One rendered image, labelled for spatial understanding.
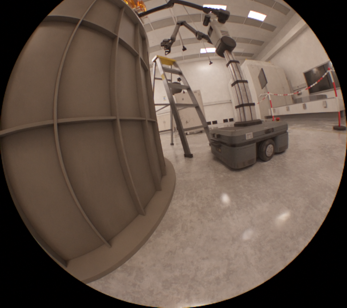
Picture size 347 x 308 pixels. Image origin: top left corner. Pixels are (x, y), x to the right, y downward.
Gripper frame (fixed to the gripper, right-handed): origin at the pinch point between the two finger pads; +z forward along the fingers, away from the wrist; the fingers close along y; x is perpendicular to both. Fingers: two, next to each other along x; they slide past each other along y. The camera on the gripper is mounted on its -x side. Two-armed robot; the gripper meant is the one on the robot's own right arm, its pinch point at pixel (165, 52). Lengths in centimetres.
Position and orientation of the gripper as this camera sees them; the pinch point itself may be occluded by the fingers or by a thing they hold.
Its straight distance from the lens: 135.4
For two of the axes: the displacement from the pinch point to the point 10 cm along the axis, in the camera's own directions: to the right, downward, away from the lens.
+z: -3.5, 9.3, 0.8
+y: -0.3, 0.7, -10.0
